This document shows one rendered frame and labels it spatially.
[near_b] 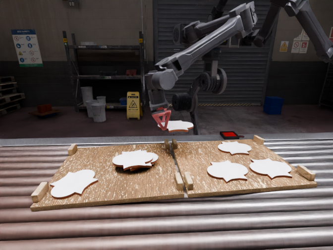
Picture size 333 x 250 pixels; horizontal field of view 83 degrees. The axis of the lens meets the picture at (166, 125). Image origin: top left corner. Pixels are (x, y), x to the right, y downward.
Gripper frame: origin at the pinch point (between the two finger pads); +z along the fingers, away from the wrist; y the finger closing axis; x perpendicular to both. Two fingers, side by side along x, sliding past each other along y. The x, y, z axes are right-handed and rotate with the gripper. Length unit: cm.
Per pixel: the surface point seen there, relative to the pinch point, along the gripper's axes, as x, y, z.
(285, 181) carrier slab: 32.6, 24.1, 18.9
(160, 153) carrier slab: -3.3, -0.4, 11.8
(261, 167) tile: 29.3, 17.0, 17.3
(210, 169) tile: 11.8, 15.8, 13.9
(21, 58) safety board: -302, -506, -87
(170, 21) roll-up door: 97, -460, -101
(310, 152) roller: 60, 4, 26
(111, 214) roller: -19.6, 27.6, 11.3
